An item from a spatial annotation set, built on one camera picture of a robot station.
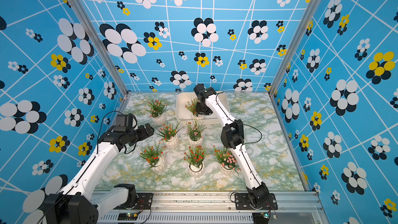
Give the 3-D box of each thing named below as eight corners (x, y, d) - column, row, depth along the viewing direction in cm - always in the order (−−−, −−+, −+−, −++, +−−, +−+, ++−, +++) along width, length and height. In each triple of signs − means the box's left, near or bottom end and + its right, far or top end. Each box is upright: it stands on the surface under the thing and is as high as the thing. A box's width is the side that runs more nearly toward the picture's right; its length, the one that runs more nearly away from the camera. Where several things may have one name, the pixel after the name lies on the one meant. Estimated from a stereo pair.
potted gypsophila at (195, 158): (185, 178, 83) (182, 169, 71) (187, 156, 90) (184, 145, 79) (205, 178, 82) (205, 169, 71) (205, 156, 90) (205, 145, 79)
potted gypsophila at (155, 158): (145, 173, 84) (136, 165, 73) (150, 153, 91) (142, 142, 80) (164, 173, 84) (158, 165, 73) (168, 153, 91) (162, 142, 80)
